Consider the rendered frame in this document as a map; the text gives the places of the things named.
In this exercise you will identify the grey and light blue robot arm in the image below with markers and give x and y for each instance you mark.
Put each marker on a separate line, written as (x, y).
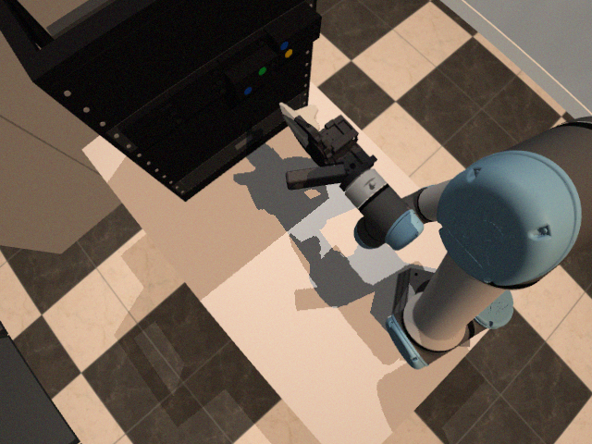
(507, 218)

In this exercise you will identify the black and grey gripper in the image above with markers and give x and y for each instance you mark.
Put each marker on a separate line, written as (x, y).
(338, 141)

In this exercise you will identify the black open-frame server rack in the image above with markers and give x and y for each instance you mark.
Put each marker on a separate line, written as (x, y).
(120, 69)

